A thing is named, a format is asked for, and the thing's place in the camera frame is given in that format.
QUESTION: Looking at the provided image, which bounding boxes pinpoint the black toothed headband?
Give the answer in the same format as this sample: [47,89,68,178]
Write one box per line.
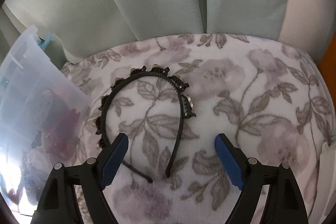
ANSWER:
[95,64,196,178]

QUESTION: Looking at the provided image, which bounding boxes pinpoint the dark red hair claw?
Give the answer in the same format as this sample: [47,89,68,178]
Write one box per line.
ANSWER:
[42,109,80,161]

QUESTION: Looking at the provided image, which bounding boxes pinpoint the blue bin latch handle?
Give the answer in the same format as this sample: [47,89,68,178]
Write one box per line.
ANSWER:
[37,31,52,51]

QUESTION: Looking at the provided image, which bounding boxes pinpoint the clear plastic storage bin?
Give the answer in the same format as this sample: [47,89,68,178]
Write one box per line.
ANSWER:
[1,26,90,206]

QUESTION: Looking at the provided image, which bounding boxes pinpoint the floral fleece blanket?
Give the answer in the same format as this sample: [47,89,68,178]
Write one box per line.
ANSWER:
[62,34,335,223]

